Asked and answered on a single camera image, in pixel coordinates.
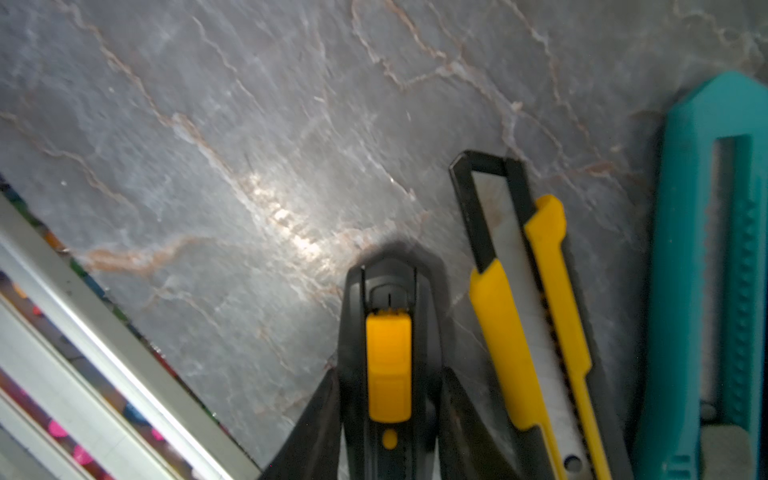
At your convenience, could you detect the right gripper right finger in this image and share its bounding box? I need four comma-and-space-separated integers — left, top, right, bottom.
438, 367, 520, 480

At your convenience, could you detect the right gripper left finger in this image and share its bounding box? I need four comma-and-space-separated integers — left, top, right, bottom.
259, 368, 342, 480

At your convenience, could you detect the short black yellow knife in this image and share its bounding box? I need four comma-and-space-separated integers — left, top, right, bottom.
337, 253, 442, 479

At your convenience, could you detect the yellow black utility knife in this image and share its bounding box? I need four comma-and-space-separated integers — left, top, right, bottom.
450, 150, 632, 479

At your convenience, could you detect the teal utility knife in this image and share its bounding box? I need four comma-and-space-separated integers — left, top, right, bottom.
632, 71, 767, 479

